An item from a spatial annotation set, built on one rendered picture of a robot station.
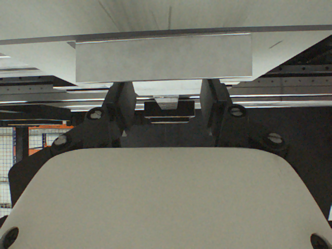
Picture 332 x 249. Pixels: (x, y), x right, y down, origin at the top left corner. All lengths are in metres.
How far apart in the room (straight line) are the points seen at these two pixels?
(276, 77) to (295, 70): 0.05
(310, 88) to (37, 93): 0.74
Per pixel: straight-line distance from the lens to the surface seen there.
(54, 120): 0.53
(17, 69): 0.28
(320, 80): 0.57
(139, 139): 0.70
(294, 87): 0.52
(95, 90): 0.21
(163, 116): 0.35
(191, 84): 0.16
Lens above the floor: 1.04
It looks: 1 degrees down
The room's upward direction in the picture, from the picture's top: 179 degrees clockwise
